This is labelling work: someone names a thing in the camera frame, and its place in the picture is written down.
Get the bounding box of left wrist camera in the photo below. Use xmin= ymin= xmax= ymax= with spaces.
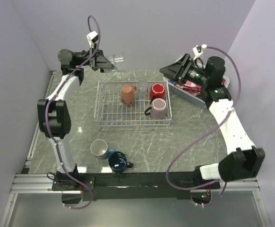
xmin=86 ymin=31 xmax=99 ymax=48

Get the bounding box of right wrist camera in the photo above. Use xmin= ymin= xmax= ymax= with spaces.
xmin=192 ymin=44 xmax=207 ymax=60

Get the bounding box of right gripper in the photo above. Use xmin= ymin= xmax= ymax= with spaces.
xmin=159 ymin=53 xmax=209 ymax=87

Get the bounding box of pink camouflage cloth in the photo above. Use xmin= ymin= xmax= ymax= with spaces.
xmin=169 ymin=79 xmax=225 ymax=99

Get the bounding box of white plastic basket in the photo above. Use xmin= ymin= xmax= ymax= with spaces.
xmin=164 ymin=78 xmax=233 ymax=111

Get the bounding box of dark blue mug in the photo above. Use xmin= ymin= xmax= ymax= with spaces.
xmin=108 ymin=151 xmax=133 ymax=174

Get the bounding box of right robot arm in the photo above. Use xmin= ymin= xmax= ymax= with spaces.
xmin=160 ymin=54 xmax=265 ymax=191

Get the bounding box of red mug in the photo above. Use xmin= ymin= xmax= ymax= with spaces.
xmin=149 ymin=83 xmax=166 ymax=101

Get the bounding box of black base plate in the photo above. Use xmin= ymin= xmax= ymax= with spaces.
xmin=51 ymin=172 xmax=213 ymax=204

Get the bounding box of light blue mug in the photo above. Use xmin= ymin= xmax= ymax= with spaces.
xmin=90 ymin=140 xmax=116 ymax=159

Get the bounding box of white wire dish rack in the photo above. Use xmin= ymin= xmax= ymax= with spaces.
xmin=94 ymin=80 xmax=172 ymax=128

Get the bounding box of mauve purple mug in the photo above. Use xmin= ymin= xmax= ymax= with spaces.
xmin=144 ymin=98 xmax=167 ymax=120

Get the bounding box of salmon pink mug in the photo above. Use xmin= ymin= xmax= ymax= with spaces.
xmin=120 ymin=85 xmax=136 ymax=106

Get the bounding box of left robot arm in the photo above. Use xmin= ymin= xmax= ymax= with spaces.
xmin=37 ymin=48 xmax=115 ymax=190

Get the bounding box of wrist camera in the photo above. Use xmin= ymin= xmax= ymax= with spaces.
xmin=192 ymin=44 xmax=207 ymax=60
xmin=86 ymin=31 xmax=99 ymax=48

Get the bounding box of small clear glass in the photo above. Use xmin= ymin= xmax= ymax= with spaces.
xmin=104 ymin=53 xmax=125 ymax=73

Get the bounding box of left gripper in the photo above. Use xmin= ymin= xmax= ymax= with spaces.
xmin=75 ymin=43 xmax=117 ymax=73

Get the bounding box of clear plastic cup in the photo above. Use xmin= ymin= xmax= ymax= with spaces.
xmin=137 ymin=81 xmax=149 ymax=96

